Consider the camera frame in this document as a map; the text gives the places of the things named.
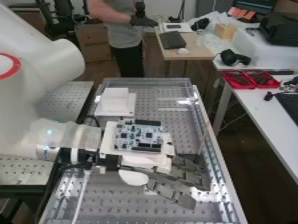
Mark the black chair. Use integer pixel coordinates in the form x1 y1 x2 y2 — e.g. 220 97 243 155
34 0 87 38

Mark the person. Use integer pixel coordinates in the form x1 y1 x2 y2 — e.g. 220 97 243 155
85 0 159 79

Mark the black bag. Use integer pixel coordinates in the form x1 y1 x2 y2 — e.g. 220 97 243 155
258 12 298 47

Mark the black round device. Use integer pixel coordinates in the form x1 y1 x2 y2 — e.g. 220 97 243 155
219 48 252 67

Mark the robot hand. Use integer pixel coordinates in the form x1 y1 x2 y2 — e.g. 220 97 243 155
97 118 212 211

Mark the clear box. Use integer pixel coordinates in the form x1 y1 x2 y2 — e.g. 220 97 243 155
37 77 250 224

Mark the small white box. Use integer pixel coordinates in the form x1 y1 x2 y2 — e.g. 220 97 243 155
93 87 137 118

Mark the wooden desk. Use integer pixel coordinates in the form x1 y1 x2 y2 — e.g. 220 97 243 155
151 22 219 88

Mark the cardboard box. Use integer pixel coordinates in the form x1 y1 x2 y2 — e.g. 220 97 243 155
74 23 113 64

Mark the red tray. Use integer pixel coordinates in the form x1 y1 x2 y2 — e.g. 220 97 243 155
219 69 258 90
244 69 282 89

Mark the small wooden box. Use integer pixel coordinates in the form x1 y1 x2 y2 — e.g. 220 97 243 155
214 23 238 41

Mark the white computer mouse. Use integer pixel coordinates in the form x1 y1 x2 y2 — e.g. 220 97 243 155
175 47 191 56

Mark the white desk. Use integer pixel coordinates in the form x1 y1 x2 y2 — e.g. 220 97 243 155
211 71 298 188

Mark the black keyboard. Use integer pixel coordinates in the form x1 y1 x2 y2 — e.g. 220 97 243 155
158 30 187 50
272 92 298 127

